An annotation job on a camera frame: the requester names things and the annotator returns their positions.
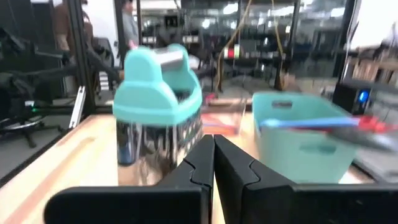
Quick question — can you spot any computer tower blue light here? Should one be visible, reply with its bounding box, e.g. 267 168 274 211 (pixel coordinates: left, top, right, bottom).
331 81 376 116

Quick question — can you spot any teal plastic bin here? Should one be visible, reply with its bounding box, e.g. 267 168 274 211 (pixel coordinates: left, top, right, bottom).
251 91 359 185

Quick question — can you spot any large blue silicone spoon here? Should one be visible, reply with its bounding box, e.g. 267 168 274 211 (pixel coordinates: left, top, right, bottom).
259 116 362 130

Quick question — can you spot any silver metal bar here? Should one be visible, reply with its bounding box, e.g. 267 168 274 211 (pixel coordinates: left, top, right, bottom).
68 85 87 129

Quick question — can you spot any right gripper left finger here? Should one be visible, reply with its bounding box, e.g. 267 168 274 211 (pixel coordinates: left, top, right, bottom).
42 134 216 224

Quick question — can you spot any red and green spool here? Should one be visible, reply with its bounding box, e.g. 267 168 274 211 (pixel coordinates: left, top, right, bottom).
223 44 241 60

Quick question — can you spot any all red slotted spoon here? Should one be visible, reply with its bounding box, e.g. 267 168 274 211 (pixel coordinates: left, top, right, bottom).
357 114 398 134

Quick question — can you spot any dark storage shelving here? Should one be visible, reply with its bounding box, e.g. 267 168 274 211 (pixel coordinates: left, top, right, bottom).
139 0 348 82

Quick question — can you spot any black aluminium table frame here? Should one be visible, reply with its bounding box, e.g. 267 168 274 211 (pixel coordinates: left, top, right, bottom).
0 0 96 189

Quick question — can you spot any black slotted spoon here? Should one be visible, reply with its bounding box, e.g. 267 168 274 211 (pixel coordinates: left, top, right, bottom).
328 126 398 154

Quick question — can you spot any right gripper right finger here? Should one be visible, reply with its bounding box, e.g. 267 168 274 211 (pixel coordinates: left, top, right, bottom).
214 134 398 224

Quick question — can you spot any person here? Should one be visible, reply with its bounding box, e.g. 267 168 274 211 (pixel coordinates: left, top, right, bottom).
50 0 95 65
120 0 141 51

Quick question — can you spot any teal steel box grater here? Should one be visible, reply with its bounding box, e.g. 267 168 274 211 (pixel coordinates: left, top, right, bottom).
112 43 204 177

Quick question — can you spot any black office chair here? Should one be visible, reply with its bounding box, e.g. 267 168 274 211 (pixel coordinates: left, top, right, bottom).
0 27 80 149

